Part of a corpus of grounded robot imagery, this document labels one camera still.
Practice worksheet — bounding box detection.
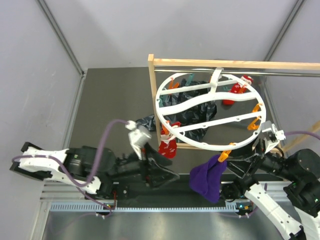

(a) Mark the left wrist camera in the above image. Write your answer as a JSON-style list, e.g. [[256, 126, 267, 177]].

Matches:
[[125, 120, 152, 160]]

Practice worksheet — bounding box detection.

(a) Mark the clear plastic bin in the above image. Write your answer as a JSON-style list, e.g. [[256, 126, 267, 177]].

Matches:
[[155, 67, 268, 151]]

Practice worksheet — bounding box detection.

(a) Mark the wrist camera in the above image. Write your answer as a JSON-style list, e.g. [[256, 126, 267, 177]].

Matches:
[[260, 120, 286, 154], [125, 120, 152, 160]]

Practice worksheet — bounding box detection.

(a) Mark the white round clip hanger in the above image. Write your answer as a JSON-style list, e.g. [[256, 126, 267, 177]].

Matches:
[[154, 68, 267, 152]]

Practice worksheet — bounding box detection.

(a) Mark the grey cable duct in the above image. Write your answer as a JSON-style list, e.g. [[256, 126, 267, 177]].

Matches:
[[50, 202, 252, 213]]

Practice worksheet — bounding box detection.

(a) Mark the red santa sock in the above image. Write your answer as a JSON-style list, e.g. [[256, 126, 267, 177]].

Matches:
[[158, 124, 177, 159]]

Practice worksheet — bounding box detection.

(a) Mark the purple sock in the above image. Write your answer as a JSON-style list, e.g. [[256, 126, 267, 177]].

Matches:
[[189, 154, 227, 203]]

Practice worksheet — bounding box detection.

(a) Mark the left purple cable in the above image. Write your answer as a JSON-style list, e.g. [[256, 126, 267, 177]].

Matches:
[[11, 118, 131, 208]]

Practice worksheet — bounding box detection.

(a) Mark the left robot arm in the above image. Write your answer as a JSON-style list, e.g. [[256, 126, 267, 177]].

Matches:
[[10, 142, 180, 200]]

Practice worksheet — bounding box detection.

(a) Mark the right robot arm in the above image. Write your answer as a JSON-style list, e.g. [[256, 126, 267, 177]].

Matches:
[[220, 138, 320, 240]]

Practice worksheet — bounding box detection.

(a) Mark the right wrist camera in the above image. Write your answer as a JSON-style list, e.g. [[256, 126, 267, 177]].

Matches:
[[260, 120, 286, 154]]

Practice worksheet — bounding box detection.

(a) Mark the dark patterned cloth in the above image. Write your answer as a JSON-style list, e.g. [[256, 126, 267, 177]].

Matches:
[[136, 88, 217, 142]]

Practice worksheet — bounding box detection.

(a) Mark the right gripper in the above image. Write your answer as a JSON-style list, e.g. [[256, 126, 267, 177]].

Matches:
[[217, 131, 298, 180]]

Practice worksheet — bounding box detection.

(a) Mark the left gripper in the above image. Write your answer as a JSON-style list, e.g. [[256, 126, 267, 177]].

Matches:
[[101, 144, 181, 191]]

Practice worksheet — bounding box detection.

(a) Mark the wooden rack frame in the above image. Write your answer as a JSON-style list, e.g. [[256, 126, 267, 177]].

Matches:
[[148, 54, 320, 153]]

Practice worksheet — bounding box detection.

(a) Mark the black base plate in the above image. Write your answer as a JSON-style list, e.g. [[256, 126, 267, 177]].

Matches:
[[84, 173, 246, 208]]

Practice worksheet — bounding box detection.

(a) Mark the red snowflake sock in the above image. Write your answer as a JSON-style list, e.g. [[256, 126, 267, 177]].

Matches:
[[222, 75, 254, 106]]

